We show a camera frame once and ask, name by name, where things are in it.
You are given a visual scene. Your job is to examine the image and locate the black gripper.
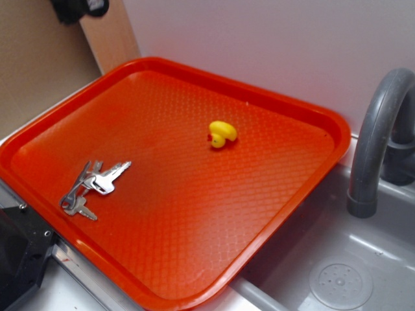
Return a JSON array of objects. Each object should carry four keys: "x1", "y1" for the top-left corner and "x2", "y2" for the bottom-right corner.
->
[{"x1": 50, "y1": 0, "x2": 110, "y2": 24}]

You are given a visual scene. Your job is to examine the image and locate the wooden board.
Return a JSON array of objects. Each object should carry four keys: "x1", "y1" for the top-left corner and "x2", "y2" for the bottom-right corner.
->
[{"x1": 80, "y1": 1, "x2": 141, "y2": 75}]

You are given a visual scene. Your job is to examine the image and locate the silver key bunch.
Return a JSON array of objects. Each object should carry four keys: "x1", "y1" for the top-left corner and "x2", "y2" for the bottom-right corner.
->
[{"x1": 59, "y1": 161, "x2": 132, "y2": 221}]

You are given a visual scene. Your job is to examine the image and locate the yellow rubber duck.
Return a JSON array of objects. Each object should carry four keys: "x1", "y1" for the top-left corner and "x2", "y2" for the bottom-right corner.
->
[{"x1": 207, "y1": 121, "x2": 238, "y2": 148}]

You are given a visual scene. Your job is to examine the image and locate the red plastic tray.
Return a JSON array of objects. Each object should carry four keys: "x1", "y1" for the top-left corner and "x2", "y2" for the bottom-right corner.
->
[{"x1": 1, "y1": 58, "x2": 351, "y2": 310}]

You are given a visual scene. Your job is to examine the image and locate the grey curved faucet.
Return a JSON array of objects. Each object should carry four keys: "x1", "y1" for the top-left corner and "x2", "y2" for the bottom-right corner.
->
[{"x1": 347, "y1": 68, "x2": 414, "y2": 218}]

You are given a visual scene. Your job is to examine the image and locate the grey plastic sink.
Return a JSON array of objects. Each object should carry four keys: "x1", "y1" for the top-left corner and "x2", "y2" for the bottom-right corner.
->
[{"x1": 232, "y1": 166, "x2": 414, "y2": 310}]

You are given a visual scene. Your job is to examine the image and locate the round sink drain cover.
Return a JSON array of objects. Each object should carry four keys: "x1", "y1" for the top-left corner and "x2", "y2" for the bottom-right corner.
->
[{"x1": 309, "y1": 257, "x2": 374, "y2": 310}]

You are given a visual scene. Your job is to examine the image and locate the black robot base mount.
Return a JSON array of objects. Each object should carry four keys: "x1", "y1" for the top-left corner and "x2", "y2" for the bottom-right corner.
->
[{"x1": 1, "y1": 203, "x2": 56, "y2": 310}]

